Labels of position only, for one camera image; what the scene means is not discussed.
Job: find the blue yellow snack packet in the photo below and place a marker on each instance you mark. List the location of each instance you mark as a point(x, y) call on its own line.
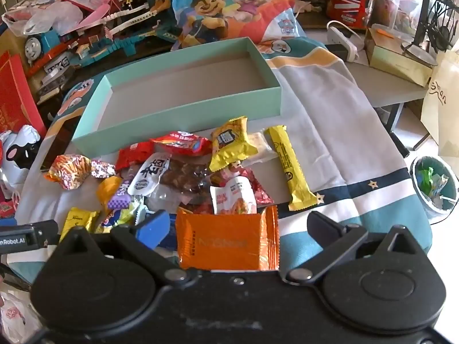
point(114, 218)

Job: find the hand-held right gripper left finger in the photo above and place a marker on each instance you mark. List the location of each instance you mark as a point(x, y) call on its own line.
point(154, 229)

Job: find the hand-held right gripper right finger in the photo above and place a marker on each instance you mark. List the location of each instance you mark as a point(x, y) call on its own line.
point(321, 227)

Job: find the orange striped snack packet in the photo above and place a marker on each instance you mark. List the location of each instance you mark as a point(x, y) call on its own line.
point(70, 172)

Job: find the small red snack packet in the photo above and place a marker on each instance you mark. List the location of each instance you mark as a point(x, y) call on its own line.
point(134, 156)

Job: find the blue toy train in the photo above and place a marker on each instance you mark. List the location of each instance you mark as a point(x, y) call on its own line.
point(37, 44)

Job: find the cartoon dog snack bag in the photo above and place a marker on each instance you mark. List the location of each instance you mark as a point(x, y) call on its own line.
point(233, 7)

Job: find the small yellow snack packet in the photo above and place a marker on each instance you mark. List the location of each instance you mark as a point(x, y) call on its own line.
point(77, 222)

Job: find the clear packet of brown snack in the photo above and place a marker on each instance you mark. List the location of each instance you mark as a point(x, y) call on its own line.
point(183, 179)

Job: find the long yellow snack bar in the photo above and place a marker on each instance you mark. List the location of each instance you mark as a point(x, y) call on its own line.
point(287, 165)

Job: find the small pink shiny candy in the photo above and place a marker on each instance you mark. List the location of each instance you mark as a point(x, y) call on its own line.
point(102, 169)

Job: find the gold box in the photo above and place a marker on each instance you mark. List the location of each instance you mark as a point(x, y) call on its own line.
point(394, 61)

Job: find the teal trash bin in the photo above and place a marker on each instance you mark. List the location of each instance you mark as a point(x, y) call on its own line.
point(416, 190)

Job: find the black white plush toy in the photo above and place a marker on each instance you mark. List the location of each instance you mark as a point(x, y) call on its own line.
point(23, 150)

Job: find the red blue snack packet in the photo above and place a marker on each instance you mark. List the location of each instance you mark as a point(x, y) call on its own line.
point(179, 143)

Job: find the orange candy wrapper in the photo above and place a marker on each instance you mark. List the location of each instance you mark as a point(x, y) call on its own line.
point(107, 190)

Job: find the white paper bag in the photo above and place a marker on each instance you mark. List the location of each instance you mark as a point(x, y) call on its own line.
point(441, 114)

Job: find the white nougat packet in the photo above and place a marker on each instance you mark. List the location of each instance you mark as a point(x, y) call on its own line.
point(261, 147)

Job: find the white red snack packet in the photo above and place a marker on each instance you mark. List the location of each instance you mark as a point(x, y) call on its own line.
point(233, 197)

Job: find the red gift box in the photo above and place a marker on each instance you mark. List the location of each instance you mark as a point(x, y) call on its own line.
point(16, 96)

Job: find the mint green cardboard box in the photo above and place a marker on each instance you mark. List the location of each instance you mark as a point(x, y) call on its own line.
point(179, 114)

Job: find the purple candy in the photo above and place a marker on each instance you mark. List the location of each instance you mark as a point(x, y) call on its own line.
point(120, 199)

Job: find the printed blanket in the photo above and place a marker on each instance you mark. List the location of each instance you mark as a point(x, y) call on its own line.
point(340, 132)

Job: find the toy track set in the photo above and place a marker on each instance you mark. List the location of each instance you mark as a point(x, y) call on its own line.
point(125, 46)

